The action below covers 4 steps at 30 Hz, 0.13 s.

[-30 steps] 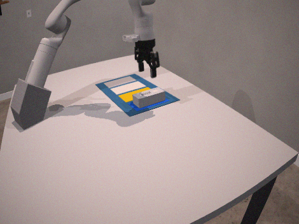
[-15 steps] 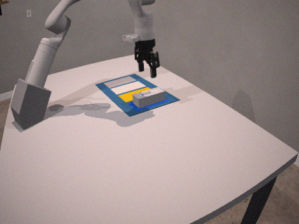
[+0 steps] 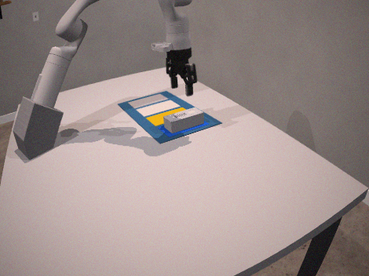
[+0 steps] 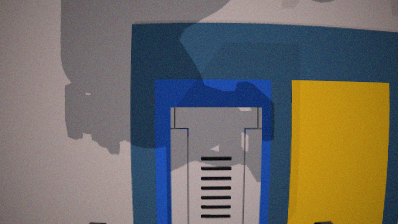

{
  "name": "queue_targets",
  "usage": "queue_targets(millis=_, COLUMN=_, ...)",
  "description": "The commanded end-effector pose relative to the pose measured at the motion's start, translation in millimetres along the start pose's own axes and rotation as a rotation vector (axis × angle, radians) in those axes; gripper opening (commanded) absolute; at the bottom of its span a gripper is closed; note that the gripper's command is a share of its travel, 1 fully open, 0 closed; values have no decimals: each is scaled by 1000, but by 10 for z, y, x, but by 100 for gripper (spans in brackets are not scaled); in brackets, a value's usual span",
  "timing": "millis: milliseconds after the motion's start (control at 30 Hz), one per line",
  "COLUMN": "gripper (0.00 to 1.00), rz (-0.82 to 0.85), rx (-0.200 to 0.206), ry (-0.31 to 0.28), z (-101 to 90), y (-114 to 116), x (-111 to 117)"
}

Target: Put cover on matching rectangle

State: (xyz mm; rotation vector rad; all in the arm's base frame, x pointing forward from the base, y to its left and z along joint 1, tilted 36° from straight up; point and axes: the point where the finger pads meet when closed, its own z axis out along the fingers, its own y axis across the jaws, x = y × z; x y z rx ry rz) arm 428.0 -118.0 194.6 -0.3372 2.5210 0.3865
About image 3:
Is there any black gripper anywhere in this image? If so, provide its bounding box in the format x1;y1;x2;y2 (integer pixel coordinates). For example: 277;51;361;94
166;47;197;96

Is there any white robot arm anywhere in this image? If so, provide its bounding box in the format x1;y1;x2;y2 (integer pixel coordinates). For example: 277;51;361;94
31;0;192;108

